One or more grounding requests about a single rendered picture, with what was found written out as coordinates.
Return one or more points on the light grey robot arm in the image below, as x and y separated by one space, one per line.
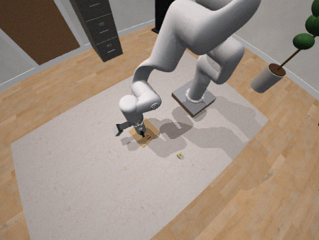
200 27

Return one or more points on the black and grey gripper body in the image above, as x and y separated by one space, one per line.
141 128

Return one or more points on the tan flat mat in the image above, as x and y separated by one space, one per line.
150 129

